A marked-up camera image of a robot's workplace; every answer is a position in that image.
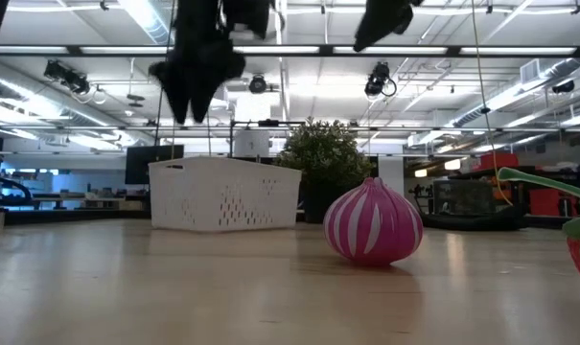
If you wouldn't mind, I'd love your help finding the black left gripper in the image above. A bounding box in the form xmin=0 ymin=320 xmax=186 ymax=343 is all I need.
xmin=148 ymin=0 xmax=246 ymax=125

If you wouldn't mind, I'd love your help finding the white perforated plastic basket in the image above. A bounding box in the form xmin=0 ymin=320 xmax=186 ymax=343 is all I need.
xmin=148 ymin=155 xmax=303 ymax=234

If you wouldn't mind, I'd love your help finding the purple striped toy onion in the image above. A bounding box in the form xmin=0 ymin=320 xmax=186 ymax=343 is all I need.
xmin=323 ymin=176 xmax=424 ymax=267

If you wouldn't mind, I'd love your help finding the black computer monitor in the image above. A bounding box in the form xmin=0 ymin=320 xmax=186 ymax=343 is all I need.
xmin=124 ymin=144 xmax=185 ymax=186

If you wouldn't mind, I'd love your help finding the green potted plant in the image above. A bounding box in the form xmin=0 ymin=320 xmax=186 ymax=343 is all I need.
xmin=275 ymin=117 xmax=375 ymax=225

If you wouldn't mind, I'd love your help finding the red storage box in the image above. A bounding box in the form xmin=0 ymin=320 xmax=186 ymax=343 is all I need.
xmin=478 ymin=151 xmax=521 ymax=172

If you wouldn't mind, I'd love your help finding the black folded cloth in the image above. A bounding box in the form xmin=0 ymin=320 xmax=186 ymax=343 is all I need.
xmin=421 ymin=208 xmax=528 ymax=233

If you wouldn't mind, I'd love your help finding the red storage bin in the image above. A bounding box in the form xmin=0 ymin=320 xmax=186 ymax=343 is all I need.
xmin=528 ymin=188 xmax=580 ymax=217

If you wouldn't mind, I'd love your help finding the black hanging cable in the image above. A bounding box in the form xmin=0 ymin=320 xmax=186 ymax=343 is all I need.
xmin=153 ymin=80 xmax=169 ymax=147

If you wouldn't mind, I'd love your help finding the thin dark hanging cable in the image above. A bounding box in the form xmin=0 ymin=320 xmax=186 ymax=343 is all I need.
xmin=204 ymin=112 xmax=213 ymax=157

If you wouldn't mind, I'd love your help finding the black mounted camera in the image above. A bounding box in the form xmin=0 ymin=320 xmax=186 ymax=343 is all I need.
xmin=247 ymin=74 xmax=268 ymax=95
xmin=363 ymin=60 xmax=398 ymax=99
xmin=43 ymin=58 xmax=91 ymax=96

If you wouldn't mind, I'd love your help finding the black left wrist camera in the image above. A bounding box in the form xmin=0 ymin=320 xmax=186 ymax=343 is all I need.
xmin=220 ymin=0 xmax=272 ymax=40

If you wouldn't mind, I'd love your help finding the hanging cable with orange end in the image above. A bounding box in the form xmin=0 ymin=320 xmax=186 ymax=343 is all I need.
xmin=470 ymin=0 xmax=515 ymax=207

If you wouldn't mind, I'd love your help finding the black metal rig frame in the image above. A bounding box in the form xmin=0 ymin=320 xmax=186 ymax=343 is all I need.
xmin=0 ymin=44 xmax=580 ymax=58

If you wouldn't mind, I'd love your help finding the black curved hose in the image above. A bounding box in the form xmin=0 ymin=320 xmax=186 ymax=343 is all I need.
xmin=0 ymin=172 xmax=35 ymax=208

